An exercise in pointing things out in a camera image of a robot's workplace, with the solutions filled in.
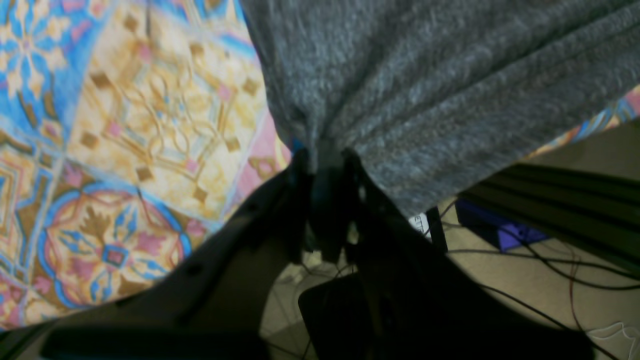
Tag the grey t-shirt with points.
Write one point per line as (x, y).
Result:
(437, 95)

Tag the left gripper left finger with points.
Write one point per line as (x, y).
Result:
(211, 306)

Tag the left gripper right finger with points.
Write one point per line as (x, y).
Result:
(423, 306)

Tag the patterned tablecloth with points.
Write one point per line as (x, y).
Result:
(130, 131)

